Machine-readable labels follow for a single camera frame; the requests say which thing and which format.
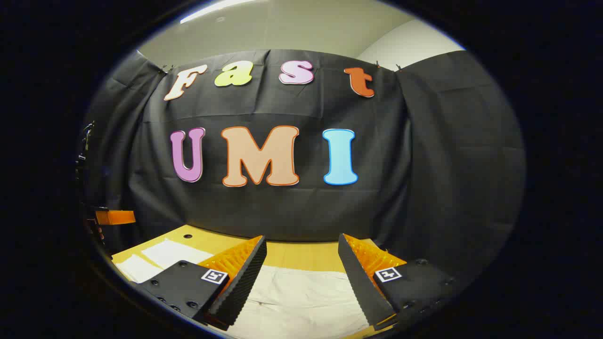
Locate black backdrop cloth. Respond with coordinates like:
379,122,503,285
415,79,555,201
82,48,526,283

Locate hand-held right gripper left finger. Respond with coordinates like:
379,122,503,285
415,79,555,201
136,235,268,330

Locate white jeans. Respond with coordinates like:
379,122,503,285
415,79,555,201
114,238,371,339

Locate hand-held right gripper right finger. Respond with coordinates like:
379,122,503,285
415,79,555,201
338,233,460,331

